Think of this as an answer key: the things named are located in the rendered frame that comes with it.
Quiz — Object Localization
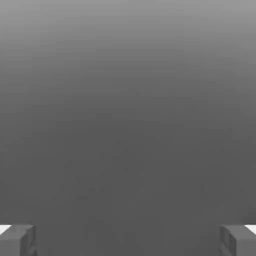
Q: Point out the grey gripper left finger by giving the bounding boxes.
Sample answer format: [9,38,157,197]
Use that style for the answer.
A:
[0,223,38,256]

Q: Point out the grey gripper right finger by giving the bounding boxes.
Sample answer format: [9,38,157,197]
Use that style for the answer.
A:
[219,224,256,256]

